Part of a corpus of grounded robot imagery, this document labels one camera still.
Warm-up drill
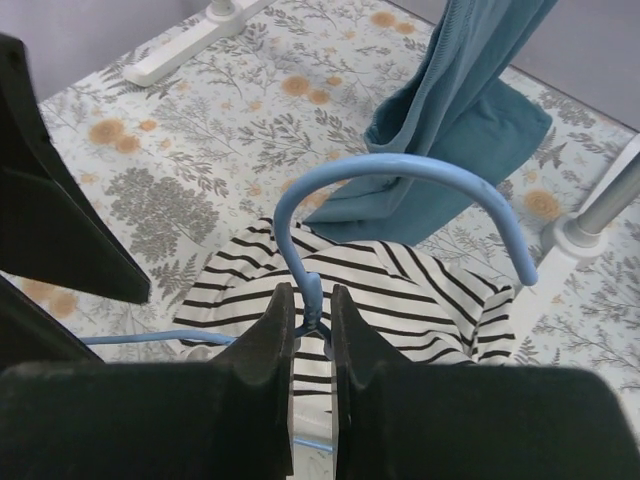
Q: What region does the grey white clothes rack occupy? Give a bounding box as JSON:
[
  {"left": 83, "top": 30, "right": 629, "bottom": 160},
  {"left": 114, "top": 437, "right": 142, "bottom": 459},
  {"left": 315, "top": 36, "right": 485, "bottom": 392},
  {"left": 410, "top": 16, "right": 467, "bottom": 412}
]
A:
[{"left": 122, "top": 0, "right": 640, "bottom": 289}]

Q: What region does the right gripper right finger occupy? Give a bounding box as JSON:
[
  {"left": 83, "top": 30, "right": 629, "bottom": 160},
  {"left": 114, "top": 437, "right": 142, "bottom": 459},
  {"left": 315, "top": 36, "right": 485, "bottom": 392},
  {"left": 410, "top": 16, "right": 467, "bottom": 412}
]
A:
[{"left": 331, "top": 286, "right": 639, "bottom": 479}]

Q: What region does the black white striped tank top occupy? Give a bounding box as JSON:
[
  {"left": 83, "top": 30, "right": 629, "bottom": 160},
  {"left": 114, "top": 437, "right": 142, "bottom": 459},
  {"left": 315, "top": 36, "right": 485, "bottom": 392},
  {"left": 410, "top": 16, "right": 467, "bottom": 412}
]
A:
[{"left": 172, "top": 215, "right": 517, "bottom": 436}]

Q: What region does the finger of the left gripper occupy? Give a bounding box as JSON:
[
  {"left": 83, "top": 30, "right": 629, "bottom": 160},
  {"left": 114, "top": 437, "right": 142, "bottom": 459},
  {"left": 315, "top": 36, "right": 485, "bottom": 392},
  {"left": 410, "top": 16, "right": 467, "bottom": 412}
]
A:
[
  {"left": 1, "top": 35, "right": 150, "bottom": 304},
  {"left": 0, "top": 277, "right": 103, "bottom": 371}
]

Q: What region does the blue hanging garment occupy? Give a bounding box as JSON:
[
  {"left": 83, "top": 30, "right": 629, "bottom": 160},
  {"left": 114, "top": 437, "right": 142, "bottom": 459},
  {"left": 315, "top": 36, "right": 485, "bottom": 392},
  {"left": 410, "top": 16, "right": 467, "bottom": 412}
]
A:
[{"left": 305, "top": 0, "right": 555, "bottom": 245}]

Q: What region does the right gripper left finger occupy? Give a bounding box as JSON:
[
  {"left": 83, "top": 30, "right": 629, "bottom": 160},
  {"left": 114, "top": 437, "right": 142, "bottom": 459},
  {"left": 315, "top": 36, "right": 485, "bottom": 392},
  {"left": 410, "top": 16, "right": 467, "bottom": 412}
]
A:
[{"left": 1, "top": 283, "right": 295, "bottom": 479}]

